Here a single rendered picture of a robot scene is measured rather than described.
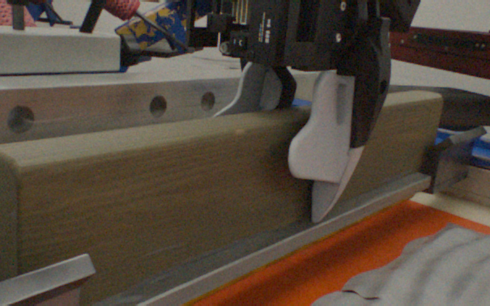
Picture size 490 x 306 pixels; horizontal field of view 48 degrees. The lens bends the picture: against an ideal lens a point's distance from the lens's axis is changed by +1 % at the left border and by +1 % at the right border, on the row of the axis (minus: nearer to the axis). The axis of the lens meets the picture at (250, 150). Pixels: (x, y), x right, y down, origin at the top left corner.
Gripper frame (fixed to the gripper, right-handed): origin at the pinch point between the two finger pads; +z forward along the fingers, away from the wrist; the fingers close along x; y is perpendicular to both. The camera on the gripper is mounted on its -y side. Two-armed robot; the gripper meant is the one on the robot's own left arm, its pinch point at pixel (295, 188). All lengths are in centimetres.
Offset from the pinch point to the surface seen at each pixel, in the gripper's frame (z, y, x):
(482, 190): 4.1, -24.9, 4.5
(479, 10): -15, -200, -57
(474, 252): 4.8, -11.6, 8.4
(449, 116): 7, -75, -17
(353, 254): 5.3, -4.9, 2.4
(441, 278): 4.6, -5.2, 8.4
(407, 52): -2, -104, -40
